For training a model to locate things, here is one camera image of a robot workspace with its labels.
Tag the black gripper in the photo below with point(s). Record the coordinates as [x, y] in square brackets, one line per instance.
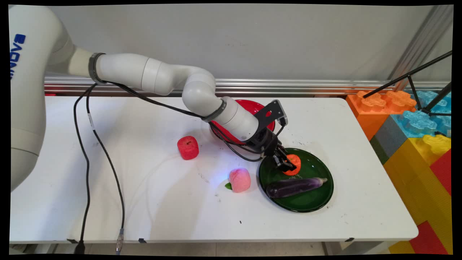
[265, 141]

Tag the orange toy fruit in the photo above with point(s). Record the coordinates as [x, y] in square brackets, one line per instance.
[297, 167]

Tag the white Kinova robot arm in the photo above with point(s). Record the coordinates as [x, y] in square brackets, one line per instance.
[162, 74]

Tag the purple toy eggplant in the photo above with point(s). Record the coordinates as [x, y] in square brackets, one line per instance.
[292, 187]

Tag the red round plate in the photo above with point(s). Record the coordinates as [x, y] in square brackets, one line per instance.
[269, 126]

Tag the dark green round plate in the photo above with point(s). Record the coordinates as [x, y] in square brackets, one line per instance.
[310, 200]

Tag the pink toy peach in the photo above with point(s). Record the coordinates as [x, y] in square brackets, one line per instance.
[240, 180]

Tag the red toy apple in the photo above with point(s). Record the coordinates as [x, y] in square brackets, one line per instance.
[188, 148]

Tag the orange foam block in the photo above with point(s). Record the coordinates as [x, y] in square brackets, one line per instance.
[371, 112]

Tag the grey foam block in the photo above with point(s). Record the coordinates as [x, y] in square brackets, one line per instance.
[388, 139]

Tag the giant coloured building blocks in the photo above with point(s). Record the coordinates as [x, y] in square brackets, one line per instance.
[415, 180]

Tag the blue foam block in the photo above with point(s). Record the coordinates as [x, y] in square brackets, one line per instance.
[418, 124]

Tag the black tripod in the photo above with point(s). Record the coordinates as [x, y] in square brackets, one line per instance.
[411, 76]

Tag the red foam block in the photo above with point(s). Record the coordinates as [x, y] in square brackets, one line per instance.
[443, 171]

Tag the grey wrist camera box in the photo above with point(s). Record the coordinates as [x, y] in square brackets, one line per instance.
[284, 113]

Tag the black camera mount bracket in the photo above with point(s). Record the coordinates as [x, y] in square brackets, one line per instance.
[269, 112]

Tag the aluminium rail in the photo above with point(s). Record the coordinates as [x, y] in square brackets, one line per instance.
[306, 86]

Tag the slanted aluminium post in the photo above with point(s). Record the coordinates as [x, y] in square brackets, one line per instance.
[422, 43]

